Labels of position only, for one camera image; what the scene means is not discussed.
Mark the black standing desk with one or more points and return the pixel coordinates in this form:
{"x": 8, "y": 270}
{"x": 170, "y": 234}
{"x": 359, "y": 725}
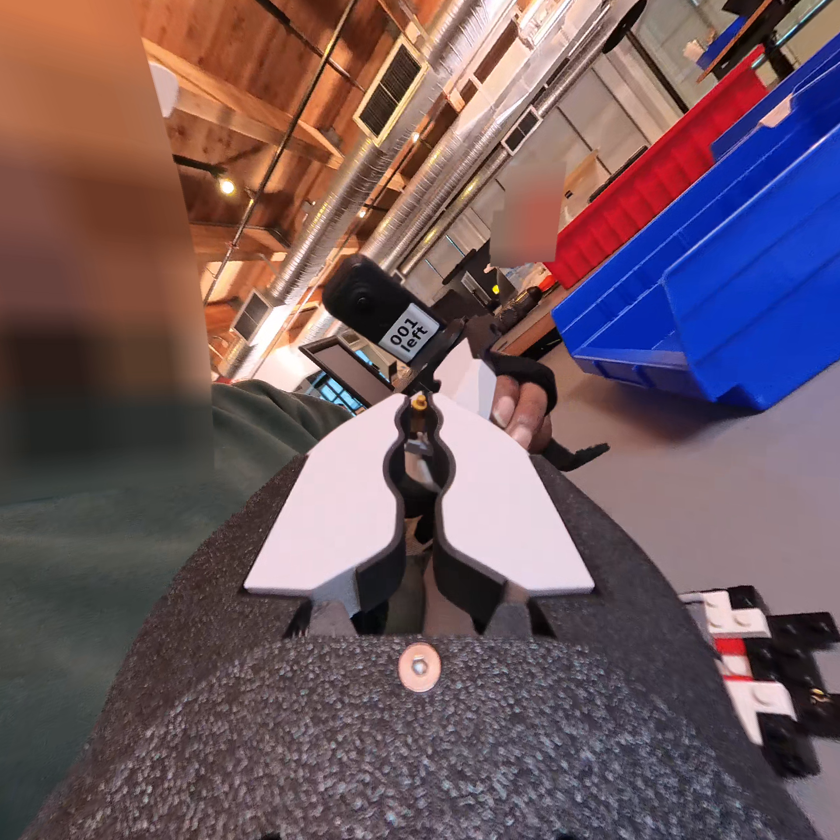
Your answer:
{"x": 755, "y": 26}

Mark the wooden ceiling beam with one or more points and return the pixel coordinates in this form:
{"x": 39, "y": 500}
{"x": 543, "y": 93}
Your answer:
{"x": 236, "y": 105}

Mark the silver ventilation duct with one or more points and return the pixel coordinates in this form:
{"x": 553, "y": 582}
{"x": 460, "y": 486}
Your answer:
{"x": 381, "y": 171}

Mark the black computer monitor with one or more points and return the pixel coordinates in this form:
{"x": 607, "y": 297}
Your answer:
{"x": 335, "y": 374}

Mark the red bin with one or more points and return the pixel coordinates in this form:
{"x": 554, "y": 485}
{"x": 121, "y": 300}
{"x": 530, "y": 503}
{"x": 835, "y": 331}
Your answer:
{"x": 656, "y": 171}

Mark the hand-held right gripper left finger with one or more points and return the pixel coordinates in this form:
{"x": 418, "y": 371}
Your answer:
{"x": 322, "y": 525}

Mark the lego car model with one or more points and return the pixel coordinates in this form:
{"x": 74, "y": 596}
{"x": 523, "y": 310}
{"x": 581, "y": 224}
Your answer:
{"x": 761, "y": 656}

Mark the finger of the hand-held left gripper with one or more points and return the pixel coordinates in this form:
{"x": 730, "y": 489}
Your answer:
{"x": 470, "y": 383}

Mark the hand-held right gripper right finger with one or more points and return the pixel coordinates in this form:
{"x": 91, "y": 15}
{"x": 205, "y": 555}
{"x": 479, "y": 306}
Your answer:
{"x": 519, "y": 525}

